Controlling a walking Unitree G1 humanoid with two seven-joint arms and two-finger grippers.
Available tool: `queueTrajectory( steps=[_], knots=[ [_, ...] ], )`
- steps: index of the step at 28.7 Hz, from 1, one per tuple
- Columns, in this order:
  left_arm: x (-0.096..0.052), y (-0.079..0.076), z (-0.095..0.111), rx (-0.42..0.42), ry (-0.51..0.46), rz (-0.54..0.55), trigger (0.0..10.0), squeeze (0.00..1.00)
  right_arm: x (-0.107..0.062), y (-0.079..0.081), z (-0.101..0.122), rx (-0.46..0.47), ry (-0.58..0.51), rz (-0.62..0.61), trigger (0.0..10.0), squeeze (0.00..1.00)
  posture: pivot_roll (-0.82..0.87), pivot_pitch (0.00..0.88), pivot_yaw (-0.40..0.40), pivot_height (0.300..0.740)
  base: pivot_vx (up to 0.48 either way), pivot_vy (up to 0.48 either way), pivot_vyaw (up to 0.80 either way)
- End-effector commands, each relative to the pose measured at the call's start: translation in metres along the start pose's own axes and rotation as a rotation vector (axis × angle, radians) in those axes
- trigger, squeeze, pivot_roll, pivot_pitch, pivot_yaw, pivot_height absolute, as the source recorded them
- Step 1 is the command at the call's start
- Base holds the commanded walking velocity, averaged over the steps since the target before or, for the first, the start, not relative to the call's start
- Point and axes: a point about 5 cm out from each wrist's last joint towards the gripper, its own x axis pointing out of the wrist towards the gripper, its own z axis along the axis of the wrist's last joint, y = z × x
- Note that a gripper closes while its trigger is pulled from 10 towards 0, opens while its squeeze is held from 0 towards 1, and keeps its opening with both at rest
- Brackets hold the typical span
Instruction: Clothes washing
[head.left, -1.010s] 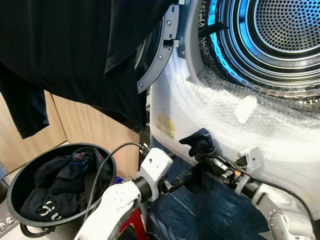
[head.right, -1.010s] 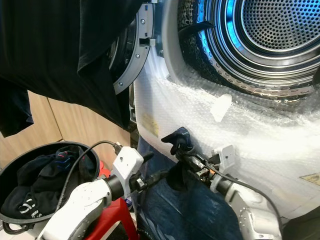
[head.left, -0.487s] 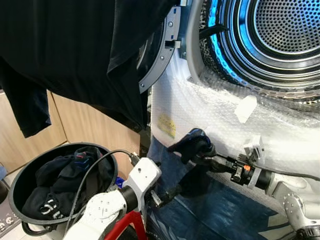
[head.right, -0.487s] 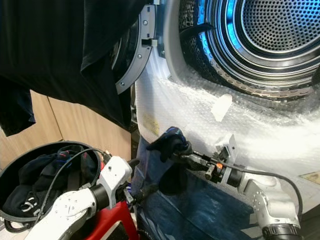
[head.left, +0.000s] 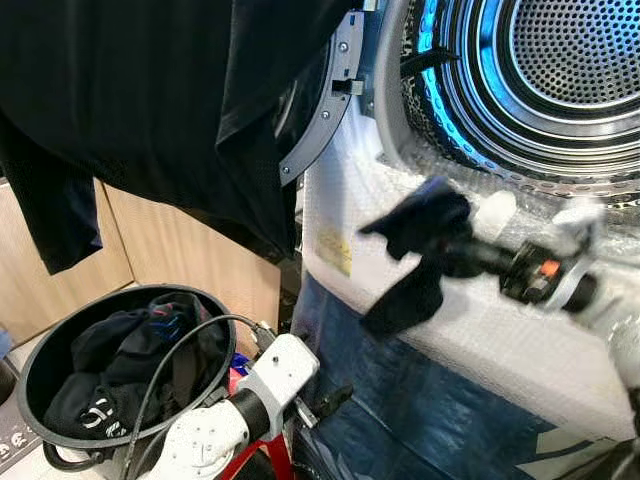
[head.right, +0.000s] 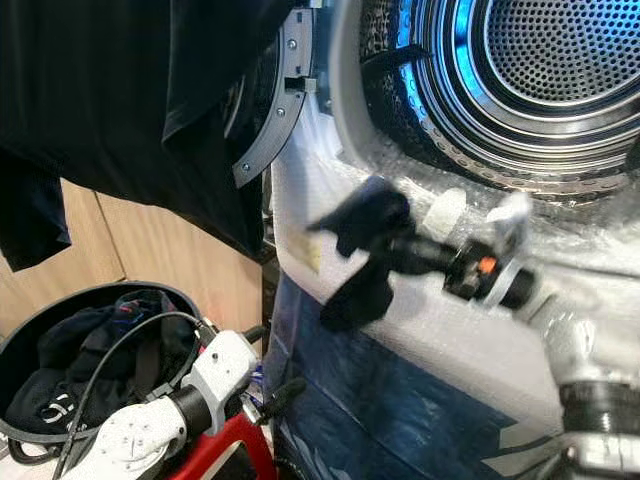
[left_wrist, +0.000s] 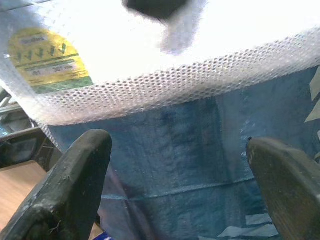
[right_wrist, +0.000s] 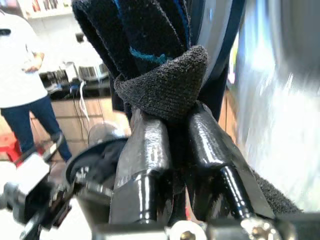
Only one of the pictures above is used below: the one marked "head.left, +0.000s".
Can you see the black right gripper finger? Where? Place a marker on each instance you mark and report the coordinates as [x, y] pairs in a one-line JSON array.
[[480, 246], [478, 266]]

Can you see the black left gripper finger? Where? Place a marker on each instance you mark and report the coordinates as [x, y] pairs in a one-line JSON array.
[[336, 400]]

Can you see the black sock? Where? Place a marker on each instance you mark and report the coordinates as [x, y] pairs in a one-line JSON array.
[[420, 215]]

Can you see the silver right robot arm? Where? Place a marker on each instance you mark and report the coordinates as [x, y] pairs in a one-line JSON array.
[[615, 322]]

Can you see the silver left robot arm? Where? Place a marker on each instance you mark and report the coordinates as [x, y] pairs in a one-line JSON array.
[[200, 445]]

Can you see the black clothes pile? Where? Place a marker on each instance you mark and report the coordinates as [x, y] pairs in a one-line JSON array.
[[110, 380]]

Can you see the white tape piece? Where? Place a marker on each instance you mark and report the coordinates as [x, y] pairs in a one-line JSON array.
[[495, 212]]

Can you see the red plastic container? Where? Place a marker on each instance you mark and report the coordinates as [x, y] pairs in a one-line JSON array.
[[275, 463]]

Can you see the dark blue woven sheet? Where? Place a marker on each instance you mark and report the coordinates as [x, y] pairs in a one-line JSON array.
[[400, 400]]

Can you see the white washer in bubble wrap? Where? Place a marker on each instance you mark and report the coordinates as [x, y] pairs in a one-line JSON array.
[[480, 345]]

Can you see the yellow square washer sticker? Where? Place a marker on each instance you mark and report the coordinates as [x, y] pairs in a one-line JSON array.
[[335, 255]]

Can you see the grey round washer door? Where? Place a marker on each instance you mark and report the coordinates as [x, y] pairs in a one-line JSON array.
[[325, 120]]

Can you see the perforated steel washer drum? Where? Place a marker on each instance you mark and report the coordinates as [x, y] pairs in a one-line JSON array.
[[580, 50]]

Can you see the black round bucket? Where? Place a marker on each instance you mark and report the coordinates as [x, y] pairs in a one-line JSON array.
[[50, 345]]

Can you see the black hanging garment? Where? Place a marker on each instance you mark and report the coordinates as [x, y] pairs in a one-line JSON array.
[[130, 100]]

